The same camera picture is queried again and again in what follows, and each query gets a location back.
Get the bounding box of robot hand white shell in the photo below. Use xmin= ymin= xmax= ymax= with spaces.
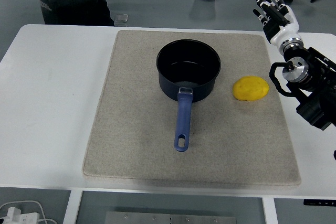
xmin=252 ymin=0 xmax=300 ymax=47

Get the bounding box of small square metal floor plate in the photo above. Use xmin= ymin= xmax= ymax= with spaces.
xmin=114 ymin=13 xmax=129 ymax=24

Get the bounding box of black table control panel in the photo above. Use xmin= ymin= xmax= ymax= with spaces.
xmin=303 ymin=199 xmax=336 ymax=206

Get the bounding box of beige fabric mat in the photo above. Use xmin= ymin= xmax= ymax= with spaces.
xmin=82 ymin=29 xmax=302 ymax=186

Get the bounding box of white table leg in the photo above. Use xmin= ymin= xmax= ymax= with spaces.
xmin=62 ymin=189 xmax=83 ymax=224
xmin=262 ymin=197 xmax=279 ymax=224

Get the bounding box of grey metal plate with screws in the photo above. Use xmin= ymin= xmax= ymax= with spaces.
xmin=104 ymin=211 xmax=238 ymax=224

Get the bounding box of white power adapter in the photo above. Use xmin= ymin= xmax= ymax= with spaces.
xmin=0 ymin=207 xmax=40 ymax=224

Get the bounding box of blue pot with handle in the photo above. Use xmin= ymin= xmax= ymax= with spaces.
xmin=156 ymin=39 xmax=222 ymax=153

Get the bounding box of white cable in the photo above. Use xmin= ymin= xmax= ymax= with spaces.
xmin=0 ymin=200 xmax=57 ymax=224

